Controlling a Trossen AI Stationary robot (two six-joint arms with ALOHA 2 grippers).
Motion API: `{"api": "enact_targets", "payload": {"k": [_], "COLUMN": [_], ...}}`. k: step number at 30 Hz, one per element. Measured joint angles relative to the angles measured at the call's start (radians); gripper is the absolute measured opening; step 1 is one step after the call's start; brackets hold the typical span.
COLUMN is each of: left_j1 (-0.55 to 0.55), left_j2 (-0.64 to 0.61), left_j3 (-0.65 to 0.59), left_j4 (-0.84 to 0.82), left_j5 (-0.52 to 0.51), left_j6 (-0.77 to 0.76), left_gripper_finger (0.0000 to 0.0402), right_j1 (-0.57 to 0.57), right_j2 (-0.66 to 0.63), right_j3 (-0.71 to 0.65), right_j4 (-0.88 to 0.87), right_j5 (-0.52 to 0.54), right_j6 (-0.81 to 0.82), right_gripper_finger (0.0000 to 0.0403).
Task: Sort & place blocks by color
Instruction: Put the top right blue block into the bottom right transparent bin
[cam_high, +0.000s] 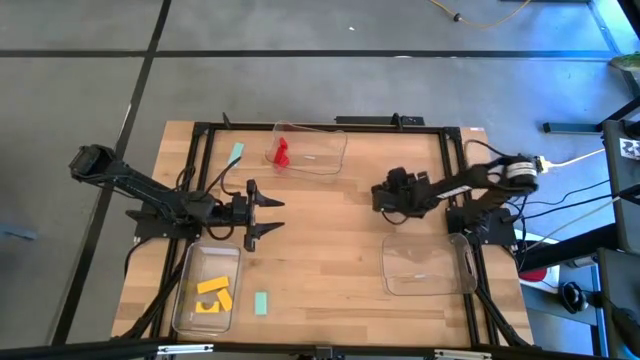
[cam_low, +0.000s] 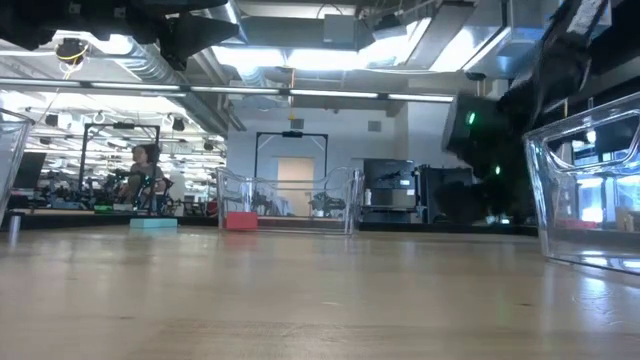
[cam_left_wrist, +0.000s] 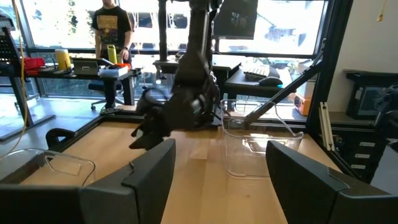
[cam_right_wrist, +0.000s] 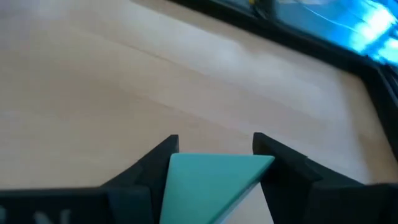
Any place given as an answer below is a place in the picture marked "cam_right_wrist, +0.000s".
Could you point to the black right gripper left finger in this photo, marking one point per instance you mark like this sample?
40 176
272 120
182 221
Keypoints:
93 205

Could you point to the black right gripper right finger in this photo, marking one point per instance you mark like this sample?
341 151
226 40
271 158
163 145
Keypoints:
326 202

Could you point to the teal triangular block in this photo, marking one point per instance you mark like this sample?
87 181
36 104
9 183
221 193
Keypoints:
202 186

